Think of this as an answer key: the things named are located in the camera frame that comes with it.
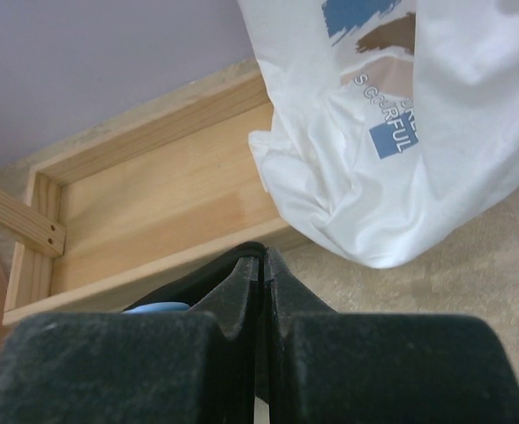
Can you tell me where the white t-shirt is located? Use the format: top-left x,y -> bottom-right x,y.
239,1 -> 519,269

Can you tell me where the wooden clothes rack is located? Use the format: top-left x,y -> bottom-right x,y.
0,63 -> 305,326

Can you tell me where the blue wire hanger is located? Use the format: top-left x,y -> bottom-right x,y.
124,302 -> 190,314

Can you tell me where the black t-shirt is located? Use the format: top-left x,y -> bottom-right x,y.
124,241 -> 267,312

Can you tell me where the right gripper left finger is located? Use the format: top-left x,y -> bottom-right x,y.
0,257 -> 259,423

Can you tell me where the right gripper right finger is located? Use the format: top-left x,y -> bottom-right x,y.
264,248 -> 519,423

